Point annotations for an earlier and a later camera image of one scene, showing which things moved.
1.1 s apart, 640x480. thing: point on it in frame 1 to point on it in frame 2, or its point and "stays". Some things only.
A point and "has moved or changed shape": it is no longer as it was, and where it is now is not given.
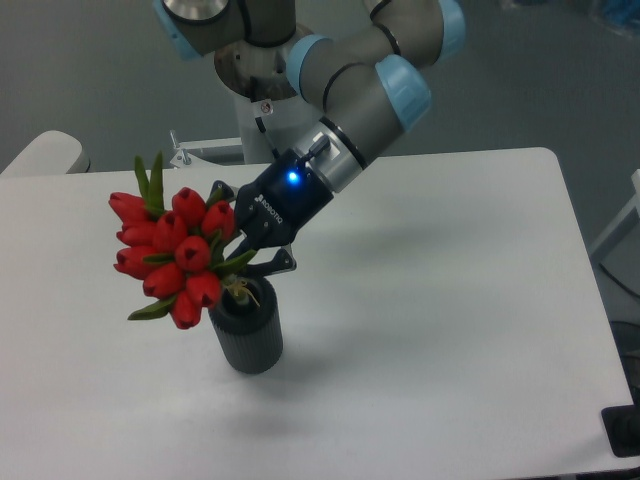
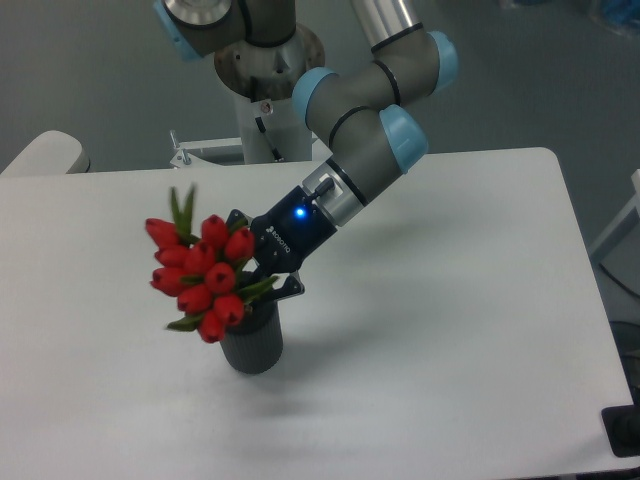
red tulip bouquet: x=176 y=246 has moved or changed shape
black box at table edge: x=622 y=428 stays
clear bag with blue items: x=622 y=16 stays
